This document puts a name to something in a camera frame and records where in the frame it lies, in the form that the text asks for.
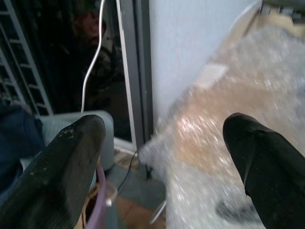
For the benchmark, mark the bubble wrapped cardboard box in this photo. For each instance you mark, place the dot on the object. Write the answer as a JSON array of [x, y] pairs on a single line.
[[214, 119]]

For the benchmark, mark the white door frame strip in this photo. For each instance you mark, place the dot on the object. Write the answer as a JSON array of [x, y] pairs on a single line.
[[126, 83]]

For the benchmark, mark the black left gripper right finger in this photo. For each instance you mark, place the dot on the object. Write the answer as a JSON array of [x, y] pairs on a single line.
[[269, 167]]

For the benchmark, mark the dark blue cloth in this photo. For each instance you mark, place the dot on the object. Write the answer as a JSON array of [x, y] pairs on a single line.
[[16, 133]]

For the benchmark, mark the white metal window grille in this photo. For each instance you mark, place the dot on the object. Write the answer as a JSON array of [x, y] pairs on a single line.
[[23, 59]]

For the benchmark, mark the grey door frame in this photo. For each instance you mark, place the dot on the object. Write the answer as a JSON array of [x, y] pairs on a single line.
[[143, 71]]

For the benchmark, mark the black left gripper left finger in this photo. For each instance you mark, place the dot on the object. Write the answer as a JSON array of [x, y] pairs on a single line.
[[57, 171]]

